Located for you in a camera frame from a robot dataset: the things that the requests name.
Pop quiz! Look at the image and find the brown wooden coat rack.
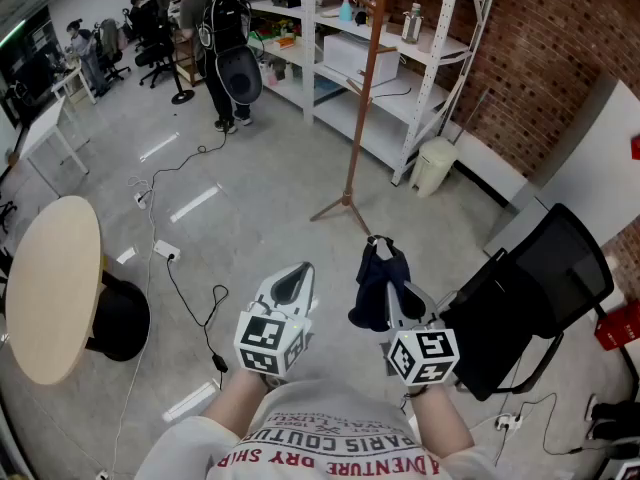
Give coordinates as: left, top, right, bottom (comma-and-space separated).
309, 0, 401, 237

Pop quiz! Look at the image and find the thin black cable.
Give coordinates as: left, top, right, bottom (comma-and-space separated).
492, 392, 601, 467

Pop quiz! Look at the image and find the black microwave cable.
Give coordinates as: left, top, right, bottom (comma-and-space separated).
371, 84, 413, 100

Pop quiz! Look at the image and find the black cable with adapter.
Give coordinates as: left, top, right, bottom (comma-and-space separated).
165, 256, 230, 375

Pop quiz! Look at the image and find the white metal shelf unit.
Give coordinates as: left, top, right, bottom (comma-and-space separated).
214, 0, 502, 187

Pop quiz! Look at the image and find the person's left forearm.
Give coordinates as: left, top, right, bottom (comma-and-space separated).
202, 367, 272, 434

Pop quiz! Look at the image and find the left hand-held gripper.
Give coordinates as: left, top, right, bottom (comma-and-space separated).
233, 261, 319, 381

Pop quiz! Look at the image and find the white microwave oven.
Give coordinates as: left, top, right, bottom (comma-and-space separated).
323, 32, 402, 88

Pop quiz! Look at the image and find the black round stool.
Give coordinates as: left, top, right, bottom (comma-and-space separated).
84, 270, 152, 363

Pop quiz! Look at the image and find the person's right forearm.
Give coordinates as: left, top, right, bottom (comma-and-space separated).
407, 384, 476, 462

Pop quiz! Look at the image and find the black mesh office chair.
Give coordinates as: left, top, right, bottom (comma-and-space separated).
438, 202, 615, 402

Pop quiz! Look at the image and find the long black floor cable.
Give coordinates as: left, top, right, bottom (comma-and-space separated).
137, 130, 229, 204

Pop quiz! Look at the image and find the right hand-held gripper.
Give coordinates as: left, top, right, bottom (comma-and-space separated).
367, 235, 461, 387

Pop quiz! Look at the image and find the small white desk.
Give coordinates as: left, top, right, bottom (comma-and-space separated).
50, 64, 98, 106

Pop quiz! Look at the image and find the clear plastic bottle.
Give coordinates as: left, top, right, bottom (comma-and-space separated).
400, 2, 424, 46

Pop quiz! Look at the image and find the dark navy cloth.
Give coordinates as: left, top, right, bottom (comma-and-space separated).
348, 236, 412, 333

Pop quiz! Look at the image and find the white rectangular table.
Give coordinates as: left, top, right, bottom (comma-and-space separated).
18, 96, 91, 178

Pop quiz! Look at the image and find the black floor stand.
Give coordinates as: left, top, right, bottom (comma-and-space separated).
170, 35, 196, 106

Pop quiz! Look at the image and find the round light wooden table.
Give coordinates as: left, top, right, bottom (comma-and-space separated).
4, 195, 104, 387

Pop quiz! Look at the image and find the thin grey stick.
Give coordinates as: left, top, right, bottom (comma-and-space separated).
451, 87, 492, 145

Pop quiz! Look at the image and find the long white floor cable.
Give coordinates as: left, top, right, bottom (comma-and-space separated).
97, 176, 157, 479

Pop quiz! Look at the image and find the red box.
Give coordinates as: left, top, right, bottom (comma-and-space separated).
594, 299, 640, 352

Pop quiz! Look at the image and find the cream trash bin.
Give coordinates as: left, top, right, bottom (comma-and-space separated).
408, 136, 460, 199

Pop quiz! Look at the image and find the person's white printed shirt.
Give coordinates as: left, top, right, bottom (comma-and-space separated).
134, 377, 501, 480

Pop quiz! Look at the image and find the white cabinet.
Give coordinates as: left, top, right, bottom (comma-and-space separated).
482, 80, 640, 314

